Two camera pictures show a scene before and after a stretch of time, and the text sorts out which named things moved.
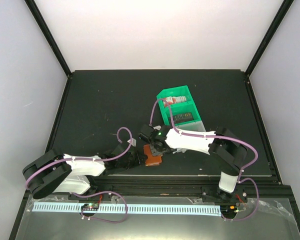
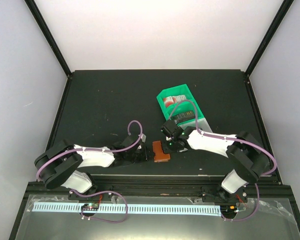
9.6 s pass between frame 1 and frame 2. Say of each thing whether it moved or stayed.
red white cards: stayed
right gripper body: moved
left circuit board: stayed
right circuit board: stayed
